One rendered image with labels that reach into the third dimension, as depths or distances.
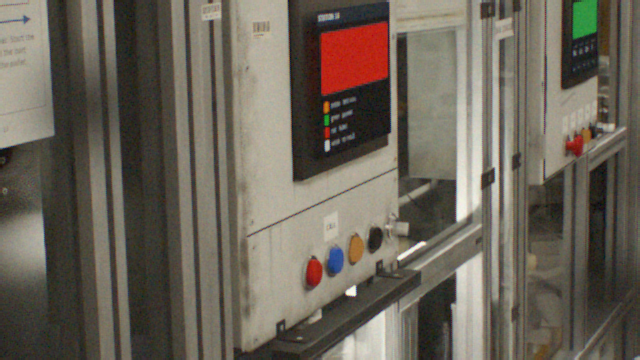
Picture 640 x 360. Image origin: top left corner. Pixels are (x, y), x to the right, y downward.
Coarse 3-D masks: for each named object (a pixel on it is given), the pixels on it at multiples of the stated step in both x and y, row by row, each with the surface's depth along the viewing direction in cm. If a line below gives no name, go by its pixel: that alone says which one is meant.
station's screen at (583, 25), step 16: (576, 0) 239; (592, 0) 251; (576, 16) 240; (592, 16) 252; (576, 32) 241; (592, 32) 252; (576, 48) 241; (592, 48) 253; (576, 64) 242; (592, 64) 254
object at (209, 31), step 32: (224, 128) 127; (224, 160) 128; (224, 192) 128; (224, 224) 129; (224, 256) 129; (224, 288) 129; (224, 320) 130; (416, 320) 230; (224, 352) 130; (416, 352) 231; (448, 352) 223
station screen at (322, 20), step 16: (320, 16) 138; (336, 16) 142; (352, 16) 146; (368, 16) 150; (384, 16) 155; (320, 32) 139; (336, 32) 142; (320, 48) 139; (320, 64) 139; (320, 80) 139; (384, 80) 156; (320, 96) 140; (336, 96) 143; (352, 96) 147; (368, 96) 152; (384, 96) 156; (320, 112) 140; (336, 112) 144; (352, 112) 148; (368, 112) 152; (384, 112) 156; (320, 128) 140; (336, 128) 144; (352, 128) 148; (368, 128) 152; (384, 128) 157; (320, 144) 140; (336, 144) 144; (352, 144) 148; (320, 160) 140
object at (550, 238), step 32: (608, 0) 289; (608, 32) 291; (608, 64) 293; (608, 96) 294; (544, 192) 248; (544, 224) 249; (544, 256) 251; (544, 288) 252; (544, 320) 253; (544, 352) 255
